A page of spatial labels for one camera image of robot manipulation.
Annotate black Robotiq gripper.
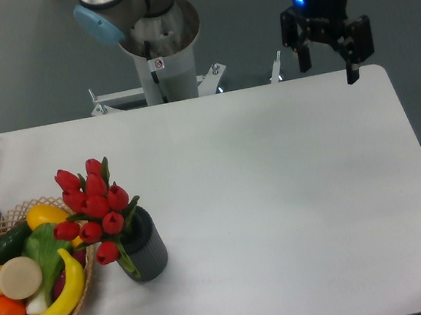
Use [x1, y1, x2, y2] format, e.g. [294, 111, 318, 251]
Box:
[279, 0, 374, 85]

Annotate red tulip bouquet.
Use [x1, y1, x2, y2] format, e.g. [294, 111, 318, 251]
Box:
[53, 157, 142, 280]

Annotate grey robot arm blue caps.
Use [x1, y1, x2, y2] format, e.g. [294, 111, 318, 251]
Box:
[73, 0, 375, 106]

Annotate dark grey ribbed vase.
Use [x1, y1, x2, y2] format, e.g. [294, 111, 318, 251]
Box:
[117, 206, 169, 283]

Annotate dark red fruit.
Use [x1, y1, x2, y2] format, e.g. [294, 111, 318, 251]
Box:
[52, 250, 86, 300]

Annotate yellow squash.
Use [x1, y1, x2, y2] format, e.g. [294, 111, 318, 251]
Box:
[26, 203, 83, 249]

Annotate green bok choy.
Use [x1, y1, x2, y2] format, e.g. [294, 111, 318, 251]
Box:
[22, 223, 72, 315]

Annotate yellow banana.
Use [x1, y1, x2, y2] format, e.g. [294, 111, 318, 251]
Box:
[39, 249, 85, 315]

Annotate woven wicker basket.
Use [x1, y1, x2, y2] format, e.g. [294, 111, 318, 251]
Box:
[0, 196, 95, 315]

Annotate green cucumber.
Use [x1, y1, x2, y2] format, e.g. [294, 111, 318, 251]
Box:
[0, 222, 32, 265]

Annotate beige round disc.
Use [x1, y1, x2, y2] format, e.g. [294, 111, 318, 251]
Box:
[0, 256, 43, 300]

